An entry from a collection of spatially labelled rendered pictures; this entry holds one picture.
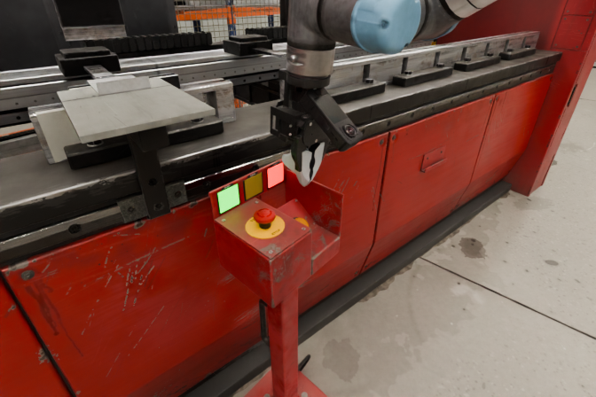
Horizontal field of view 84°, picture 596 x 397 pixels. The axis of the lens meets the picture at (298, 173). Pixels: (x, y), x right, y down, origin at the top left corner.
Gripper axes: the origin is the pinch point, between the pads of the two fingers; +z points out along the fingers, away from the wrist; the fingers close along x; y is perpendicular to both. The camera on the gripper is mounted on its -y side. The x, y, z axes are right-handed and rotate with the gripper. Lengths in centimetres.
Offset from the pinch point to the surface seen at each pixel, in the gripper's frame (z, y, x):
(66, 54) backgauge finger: -14, 58, 19
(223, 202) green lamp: 3.9, 9.7, 12.7
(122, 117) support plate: -14.9, 14.6, 25.1
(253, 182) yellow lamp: 2.6, 9.8, 5.3
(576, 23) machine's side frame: -19, -14, -191
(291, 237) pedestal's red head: 5.5, -4.4, 8.9
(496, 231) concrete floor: 82, -27, -138
